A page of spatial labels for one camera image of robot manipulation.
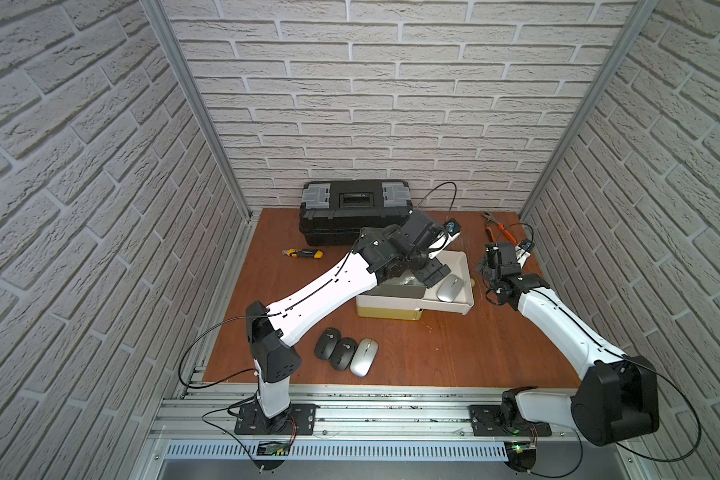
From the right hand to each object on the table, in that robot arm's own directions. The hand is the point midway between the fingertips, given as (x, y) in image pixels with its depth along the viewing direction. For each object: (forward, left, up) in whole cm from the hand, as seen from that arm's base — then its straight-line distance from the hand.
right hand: (502, 267), depth 85 cm
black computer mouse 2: (-14, +53, -14) cm, 56 cm away
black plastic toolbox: (+24, +50, +2) cm, 55 cm away
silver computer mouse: (-18, +42, -14) cm, 48 cm away
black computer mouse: (-17, +48, -14) cm, 53 cm away
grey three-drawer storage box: (-7, +29, -1) cm, 30 cm away
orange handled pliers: (+33, -12, -15) cm, 38 cm away
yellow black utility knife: (+20, +62, -13) cm, 67 cm away
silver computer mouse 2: (-1, +14, -8) cm, 16 cm away
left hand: (-3, +23, +14) cm, 27 cm away
